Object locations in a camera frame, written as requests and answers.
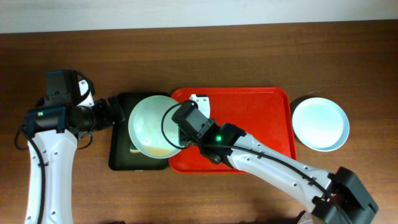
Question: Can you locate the mint green plate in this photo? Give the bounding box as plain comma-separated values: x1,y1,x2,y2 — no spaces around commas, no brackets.
128,95,181,159

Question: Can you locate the green yellow sponge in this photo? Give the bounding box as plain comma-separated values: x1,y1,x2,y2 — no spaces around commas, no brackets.
129,144,141,154

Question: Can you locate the light blue plate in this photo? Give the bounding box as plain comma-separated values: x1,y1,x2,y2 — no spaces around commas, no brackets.
292,97,350,148

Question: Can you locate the white plate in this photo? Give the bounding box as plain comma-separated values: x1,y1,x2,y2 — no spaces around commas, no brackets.
309,138,348,152

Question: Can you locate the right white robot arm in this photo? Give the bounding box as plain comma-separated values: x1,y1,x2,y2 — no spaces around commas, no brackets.
169,100,379,224

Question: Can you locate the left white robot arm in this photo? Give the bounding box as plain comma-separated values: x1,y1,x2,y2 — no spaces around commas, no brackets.
21,94,124,223

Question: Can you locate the dark green tray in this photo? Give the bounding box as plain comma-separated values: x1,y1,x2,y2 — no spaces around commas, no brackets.
108,92,169,171

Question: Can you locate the red tray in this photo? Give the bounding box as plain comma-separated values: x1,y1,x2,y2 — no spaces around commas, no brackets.
172,87,297,159

